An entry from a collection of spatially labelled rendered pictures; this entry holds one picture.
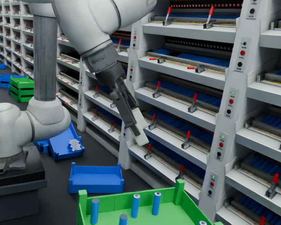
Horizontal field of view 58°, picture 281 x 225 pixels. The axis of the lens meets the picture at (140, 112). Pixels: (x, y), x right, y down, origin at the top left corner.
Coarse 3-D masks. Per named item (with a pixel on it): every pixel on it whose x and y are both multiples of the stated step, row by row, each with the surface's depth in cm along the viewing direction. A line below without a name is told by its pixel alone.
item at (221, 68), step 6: (150, 54) 145; (156, 54) 140; (162, 54) 138; (174, 60) 130; (180, 60) 126; (186, 60) 123; (192, 60) 122; (204, 66) 115; (210, 66) 112; (216, 66) 110; (222, 66) 109; (216, 72) 109
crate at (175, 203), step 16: (80, 192) 62; (128, 192) 69; (144, 192) 70; (160, 192) 73; (176, 192) 73; (80, 208) 60; (112, 208) 68; (128, 208) 70; (144, 208) 71; (160, 208) 72; (176, 208) 73; (192, 208) 68; (80, 224) 59; (96, 224) 63; (112, 224) 64; (128, 224) 65; (144, 224) 65; (160, 224) 66; (176, 224) 67; (192, 224) 67; (208, 224) 62
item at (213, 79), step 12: (144, 48) 147; (156, 48) 152; (192, 48) 135; (204, 48) 129; (144, 60) 143; (156, 60) 139; (168, 72) 129; (180, 72) 122; (192, 72) 115; (204, 72) 113; (204, 84) 112; (216, 84) 106
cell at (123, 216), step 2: (122, 214) 58; (124, 214) 58; (120, 216) 58; (122, 216) 58; (124, 216) 58; (126, 216) 58; (120, 218) 57; (122, 218) 57; (124, 218) 57; (126, 218) 57; (120, 220) 57; (122, 220) 57; (124, 220) 57; (126, 220) 57; (120, 222) 57; (122, 222) 57; (124, 222) 57; (126, 222) 58; (120, 224) 57; (122, 224) 57; (124, 224) 57; (126, 224) 58
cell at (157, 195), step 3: (156, 192) 68; (159, 192) 69; (156, 195) 67; (159, 195) 67; (156, 198) 67; (159, 198) 67; (153, 201) 68; (156, 201) 68; (159, 201) 68; (153, 204) 68; (156, 204) 68; (159, 204) 68; (153, 207) 68; (156, 207) 68; (153, 210) 69; (156, 210) 68; (153, 213) 69; (156, 213) 69
